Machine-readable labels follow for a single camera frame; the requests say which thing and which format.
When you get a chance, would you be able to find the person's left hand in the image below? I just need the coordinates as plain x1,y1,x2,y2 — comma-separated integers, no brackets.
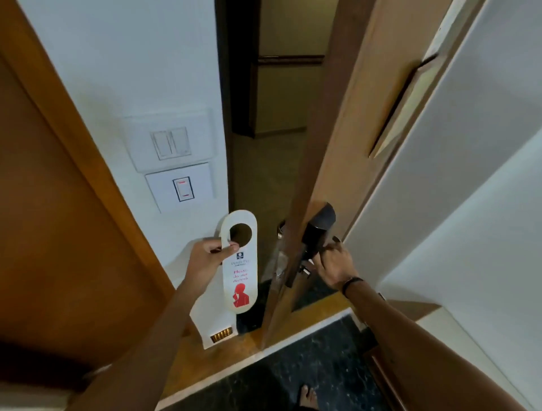
184,238,241,295

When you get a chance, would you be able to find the person's right hand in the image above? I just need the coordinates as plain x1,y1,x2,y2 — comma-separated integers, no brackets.
313,237,361,291

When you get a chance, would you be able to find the black door handle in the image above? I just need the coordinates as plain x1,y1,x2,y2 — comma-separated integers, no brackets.
286,202,338,288

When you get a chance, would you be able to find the white door hanger sign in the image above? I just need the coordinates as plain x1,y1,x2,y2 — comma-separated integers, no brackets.
220,209,259,315

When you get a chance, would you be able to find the person's right forearm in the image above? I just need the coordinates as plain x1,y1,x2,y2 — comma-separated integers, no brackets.
346,281,530,411

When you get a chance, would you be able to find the person's left forearm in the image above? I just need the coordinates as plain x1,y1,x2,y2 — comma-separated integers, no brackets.
69,279,205,411

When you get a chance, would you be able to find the person's bare foot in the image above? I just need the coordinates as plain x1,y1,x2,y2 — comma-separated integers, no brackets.
296,384,319,411

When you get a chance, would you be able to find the brown wooden closet door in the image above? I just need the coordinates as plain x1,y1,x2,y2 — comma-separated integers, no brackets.
0,0,177,382

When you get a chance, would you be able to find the black wristband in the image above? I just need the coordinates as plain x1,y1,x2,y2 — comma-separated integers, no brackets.
340,276,366,299

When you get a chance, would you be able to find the framed yellow floor plan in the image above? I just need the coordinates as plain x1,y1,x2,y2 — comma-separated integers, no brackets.
368,55,448,160

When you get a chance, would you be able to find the white single switch plate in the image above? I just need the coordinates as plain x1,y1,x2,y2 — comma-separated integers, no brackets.
145,162,216,215

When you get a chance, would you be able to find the white double switch plate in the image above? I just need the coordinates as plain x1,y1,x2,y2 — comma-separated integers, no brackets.
120,109,217,173

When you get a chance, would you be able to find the dark wooden wall rail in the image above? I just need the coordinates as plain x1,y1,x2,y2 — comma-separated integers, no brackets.
257,54,327,67

